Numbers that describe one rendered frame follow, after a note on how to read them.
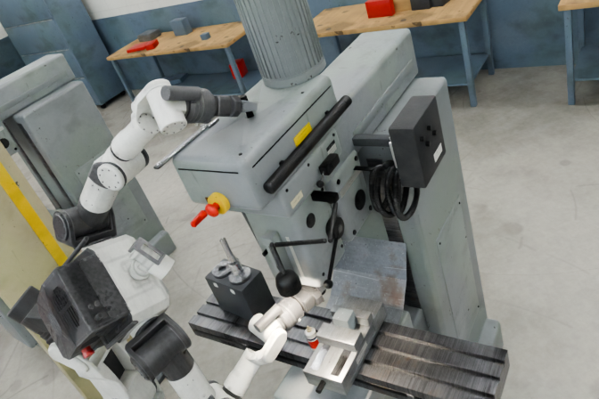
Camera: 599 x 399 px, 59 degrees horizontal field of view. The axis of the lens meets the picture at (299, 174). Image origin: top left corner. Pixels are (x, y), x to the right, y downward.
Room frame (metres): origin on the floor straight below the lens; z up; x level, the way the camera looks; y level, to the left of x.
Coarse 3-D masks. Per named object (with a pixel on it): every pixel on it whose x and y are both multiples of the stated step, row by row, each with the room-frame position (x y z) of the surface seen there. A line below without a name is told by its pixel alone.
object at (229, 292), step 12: (216, 276) 1.70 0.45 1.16; (228, 276) 1.68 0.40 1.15; (252, 276) 1.63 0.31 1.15; (216, 288) 1.70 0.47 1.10; (228, 288) 1.63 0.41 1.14; (240, 288) 1.59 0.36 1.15; (252, 288) 1.61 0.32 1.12; (264, 288) 1.64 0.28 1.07; (228, 300) 1.66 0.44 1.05; (240, 300) 1.60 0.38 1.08; (252, 300) 1.59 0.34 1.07; (264, 300) 1.62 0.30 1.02; (240, 312) 1.63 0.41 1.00; (252, 312) 1.57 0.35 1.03; (264, 312) 1.61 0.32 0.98
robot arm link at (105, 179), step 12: (96, 168) 1.29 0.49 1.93; (108, 168) 1.25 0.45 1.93; (120, 168) 1.26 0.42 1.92; (96, 180) 1.30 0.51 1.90; (108, 180) 1.26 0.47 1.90; (120, 180) 1.24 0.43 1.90; (84, 192) 1.35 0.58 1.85; (96, 192) 1.32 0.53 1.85; (108, 192) 1.32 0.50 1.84; (84, 204) 1.35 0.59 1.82; (96, 204) 1.33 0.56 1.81; (108, 204) 1.34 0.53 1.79
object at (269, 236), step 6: (264, 234) 1.30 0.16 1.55; (270, 234) 1.28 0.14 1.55; (276, 234) 1.28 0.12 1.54; (264, 240) 1.28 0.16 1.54; (270, 240) 1.26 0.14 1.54; (276, 240) 1.28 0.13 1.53; (270, 252) 1.28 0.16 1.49; (282, 252) 1.28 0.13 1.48; (282, 258) 1.27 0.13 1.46; (288, 258) 1.29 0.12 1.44; (276, 264) 1.27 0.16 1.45; (288, 264) 1.28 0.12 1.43; (276, 270) 1.28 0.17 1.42
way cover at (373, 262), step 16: (352, 240) 1.69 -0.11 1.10; (368, 240) 1.64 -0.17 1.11; (384, 240) 1.60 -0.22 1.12; (352, 256) 1.67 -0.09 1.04; (368, 256) 1.62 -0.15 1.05; (384, 256) 1.58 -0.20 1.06; (400, 256) 1.54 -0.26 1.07; (336, 272) 1.69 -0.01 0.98; (352, 272) 1.64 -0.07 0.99; (384, 272) 1.56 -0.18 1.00; (400, 272) 1.52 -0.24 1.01; (336, 288) 1.64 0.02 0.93; (352, 288) 1.60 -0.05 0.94; (368, 288) 1.56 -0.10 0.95; (384, 288) 1.53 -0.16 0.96; (400, 288) 1.49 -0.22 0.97; (336, 304) 1.59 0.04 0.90; (384, 304) 1.49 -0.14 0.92; (400, 304) 1.45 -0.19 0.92; (384, 320) 1.43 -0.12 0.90
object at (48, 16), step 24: (0, 0) 8.83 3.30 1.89; (24, 0) 8.44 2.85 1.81; (48, 0) 8.21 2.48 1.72; (72, 0) 8.48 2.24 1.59; (24, 24) 8.66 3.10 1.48; (48, 24) 8.28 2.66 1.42; (72, 24) 8.33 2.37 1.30; (24, 48) 8.91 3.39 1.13; (48, 48) 8.50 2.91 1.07; (72, 48) 8.19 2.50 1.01; (96, 48) 8.47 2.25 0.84; (96, 72) 8.31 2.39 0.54; (96, 96) 8.17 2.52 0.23
